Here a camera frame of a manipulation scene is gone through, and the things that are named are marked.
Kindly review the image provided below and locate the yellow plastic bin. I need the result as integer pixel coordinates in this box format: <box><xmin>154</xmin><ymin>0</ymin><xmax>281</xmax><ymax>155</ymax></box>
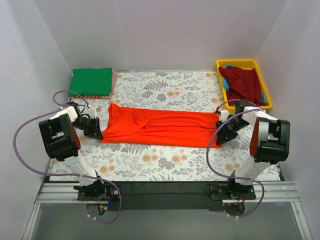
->
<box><xmin>216</xmin><ymin>58</ymin><xmax>273</xmax><ymax>112</ymax></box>

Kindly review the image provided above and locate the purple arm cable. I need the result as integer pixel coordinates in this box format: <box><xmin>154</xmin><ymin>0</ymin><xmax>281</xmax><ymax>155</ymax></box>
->
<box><xmin>12</xmin><ymin>91</ymin><xmax>125</xmax><ymax>224</ymax></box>
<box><xmin>206</xmin><ymin>99</ymin><xmax>265</xmax><ymax>219</ymax></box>

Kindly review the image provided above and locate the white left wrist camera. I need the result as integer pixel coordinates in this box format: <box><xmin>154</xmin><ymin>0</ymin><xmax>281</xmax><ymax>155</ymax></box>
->
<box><xmin>86</xmin><ymin>106</ymin><xmax>102</xmax><ymax>119</ymax></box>

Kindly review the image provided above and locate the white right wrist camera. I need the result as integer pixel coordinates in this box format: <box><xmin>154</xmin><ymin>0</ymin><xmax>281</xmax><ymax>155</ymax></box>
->
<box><xmin>215</xmin><ymin>107</ymin><xmax>230</xmax><ymax>123</ymax></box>

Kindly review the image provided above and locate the dark red t shirt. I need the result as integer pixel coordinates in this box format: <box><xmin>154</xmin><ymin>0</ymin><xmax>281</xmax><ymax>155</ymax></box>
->
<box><xmin>218</xmin><ymin>66</ymin><xmax>263</xmax><ymax>106</ymax></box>

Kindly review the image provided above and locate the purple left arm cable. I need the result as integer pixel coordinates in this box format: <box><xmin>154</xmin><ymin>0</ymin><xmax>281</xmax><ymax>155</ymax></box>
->
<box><xmin>12</xmin><ymin>91</ymin><xmax>125</xmax><ymax>224</ymax></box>

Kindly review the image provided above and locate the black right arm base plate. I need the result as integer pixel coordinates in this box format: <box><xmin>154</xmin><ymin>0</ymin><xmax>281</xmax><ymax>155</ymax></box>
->
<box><xmin>204</xmin><ymin>182</ymin><xmax>256</xmax><ymax>200</ymax></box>

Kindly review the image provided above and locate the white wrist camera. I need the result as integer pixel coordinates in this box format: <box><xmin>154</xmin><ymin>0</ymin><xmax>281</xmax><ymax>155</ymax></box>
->
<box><xmin>86</xmin><ymin>106</ymin><xmax>102</xmax><ymax>119</ymax></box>
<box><xmin>215</xmin><ymin>107</ymin><xmax>230</xmax><ymax>123</ymax></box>

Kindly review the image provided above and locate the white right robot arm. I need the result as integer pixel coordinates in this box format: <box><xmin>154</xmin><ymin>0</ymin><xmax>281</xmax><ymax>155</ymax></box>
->
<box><xmin>215</xmin><ymin>100</ymin><xmax>291</xmax><ymax>199</ymax></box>

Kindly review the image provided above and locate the floral patterned table mat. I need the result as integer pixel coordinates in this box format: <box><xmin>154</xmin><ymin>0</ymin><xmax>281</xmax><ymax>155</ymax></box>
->
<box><xmin>49</xmin><ymin>71</ymin><xmax>281</xmax><ymax>182</ymax></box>

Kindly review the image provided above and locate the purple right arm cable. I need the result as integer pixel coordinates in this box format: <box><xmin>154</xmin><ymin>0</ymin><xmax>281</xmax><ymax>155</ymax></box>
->
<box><xmin>206</xmin><ymin>99</ymin><xmax>265</xmax><ymax>219</ymax></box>

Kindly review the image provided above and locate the folded green t shirt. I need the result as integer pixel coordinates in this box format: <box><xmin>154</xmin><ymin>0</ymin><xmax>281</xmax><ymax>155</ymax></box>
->
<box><xmin>69</xmin><ymin>67</ymin><xmax>113</xmax><ymax>96</ymax></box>

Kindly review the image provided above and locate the folded pink t shirt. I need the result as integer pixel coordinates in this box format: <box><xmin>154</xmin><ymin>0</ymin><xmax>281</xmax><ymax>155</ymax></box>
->
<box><xmin>76</xmin><ymin>69</ymin><xmax>118</xmax><ymax>99</ymax></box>

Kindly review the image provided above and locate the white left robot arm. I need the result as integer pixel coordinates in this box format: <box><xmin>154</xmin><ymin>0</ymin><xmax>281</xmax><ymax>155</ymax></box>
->
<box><xmin>38</xmin><ymin>102</ymin><xmax>107</xmax><ymax>200</ymax></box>

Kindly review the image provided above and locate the aluminium frame rail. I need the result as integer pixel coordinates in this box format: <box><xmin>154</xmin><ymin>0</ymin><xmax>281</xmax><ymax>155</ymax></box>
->
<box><xmin>22</xmin><ymin>181</ymin><xmax>312</xmax><ymax>240</ymax></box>

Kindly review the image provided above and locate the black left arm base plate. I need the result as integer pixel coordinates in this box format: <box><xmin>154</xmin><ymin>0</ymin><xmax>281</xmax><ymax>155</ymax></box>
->
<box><xmin>73</xmin><ymin>183</ymin><xmax>123</xmax><ymax>201</ymax></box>

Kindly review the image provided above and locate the orange t shirt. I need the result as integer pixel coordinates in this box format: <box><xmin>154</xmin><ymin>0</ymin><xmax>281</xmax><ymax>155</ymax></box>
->
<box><xmin>101</xmin><ymin>103</ymin><xmax>220</xmax><ymax>148</ymax></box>

